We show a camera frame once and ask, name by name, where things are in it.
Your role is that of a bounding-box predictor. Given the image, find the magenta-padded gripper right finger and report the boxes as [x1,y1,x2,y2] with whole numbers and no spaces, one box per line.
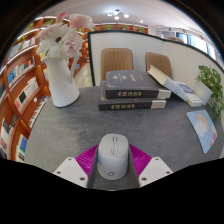
[128,143,174,188]

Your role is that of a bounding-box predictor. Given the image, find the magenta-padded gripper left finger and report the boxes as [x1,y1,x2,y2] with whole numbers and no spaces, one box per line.
[53,143,101,189]

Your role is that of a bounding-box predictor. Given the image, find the white computer mouse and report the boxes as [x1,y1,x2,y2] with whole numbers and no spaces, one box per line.
[96,133,130,181]

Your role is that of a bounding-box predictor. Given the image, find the light blue printed mouse pad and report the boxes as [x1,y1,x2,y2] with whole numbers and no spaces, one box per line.
[185,109,218,155]

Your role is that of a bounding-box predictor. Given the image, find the thin dark hardcover book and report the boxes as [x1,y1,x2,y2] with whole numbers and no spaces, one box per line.
[97,98,167,112]

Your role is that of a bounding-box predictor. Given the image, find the white and blue book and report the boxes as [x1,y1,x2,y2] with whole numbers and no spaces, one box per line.
[174,81,204,108]

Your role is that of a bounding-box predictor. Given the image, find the white leaning book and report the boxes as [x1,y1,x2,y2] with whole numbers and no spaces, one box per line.
[147,64,188,101]

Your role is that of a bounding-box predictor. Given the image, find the thick dark hardcover book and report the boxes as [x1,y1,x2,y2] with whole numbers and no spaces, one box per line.
[100,69,172,100]

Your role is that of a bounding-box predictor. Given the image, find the orange wooden bookshelf unit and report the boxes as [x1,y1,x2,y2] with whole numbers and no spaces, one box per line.
[0,15,91,163]

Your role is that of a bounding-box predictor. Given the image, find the green plant in white pot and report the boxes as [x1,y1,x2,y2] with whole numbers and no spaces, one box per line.
[194,64,224,119]

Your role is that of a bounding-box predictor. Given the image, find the tan upholstered chair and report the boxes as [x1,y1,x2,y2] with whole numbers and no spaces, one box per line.
[100,47,135,81]
[144,51,173,80]

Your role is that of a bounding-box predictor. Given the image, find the pink and white flowers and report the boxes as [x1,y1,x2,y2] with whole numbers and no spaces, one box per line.
[35,12,96,61]

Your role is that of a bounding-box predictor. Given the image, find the window with grey curtains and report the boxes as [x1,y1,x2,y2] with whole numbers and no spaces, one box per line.
[156,28,221,61]

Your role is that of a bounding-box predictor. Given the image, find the orange shelf unit with plants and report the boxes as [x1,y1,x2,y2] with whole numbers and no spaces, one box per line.
[94,23,149,34]

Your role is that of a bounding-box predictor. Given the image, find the ceiling lamp with round bulbs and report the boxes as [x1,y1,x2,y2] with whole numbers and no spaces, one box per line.
[107,9,130,20]

